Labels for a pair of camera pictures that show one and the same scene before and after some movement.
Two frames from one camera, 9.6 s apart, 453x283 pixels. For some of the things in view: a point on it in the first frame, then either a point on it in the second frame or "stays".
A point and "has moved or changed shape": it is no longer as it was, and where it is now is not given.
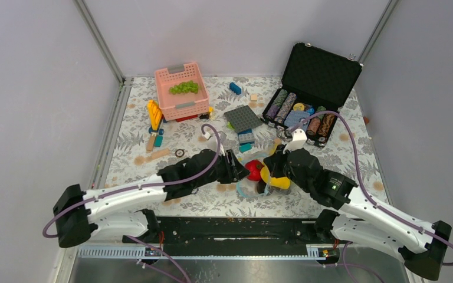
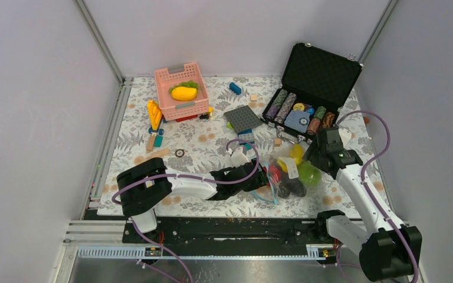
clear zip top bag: [250, 188] has moved or changed shape
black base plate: [240, 232] stays
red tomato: [254, 167] has moved or changed shape
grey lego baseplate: [242, 118] stays
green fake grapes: [184, 87] stays
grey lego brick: [246, 138] stays
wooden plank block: [159, 153] stays
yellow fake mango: [282, 183] -> [184, 93]
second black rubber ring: [179, 156] stays
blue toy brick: [233, 87] stays
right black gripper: [273, 161] -> [311, 154]
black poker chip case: [315, 79] stays
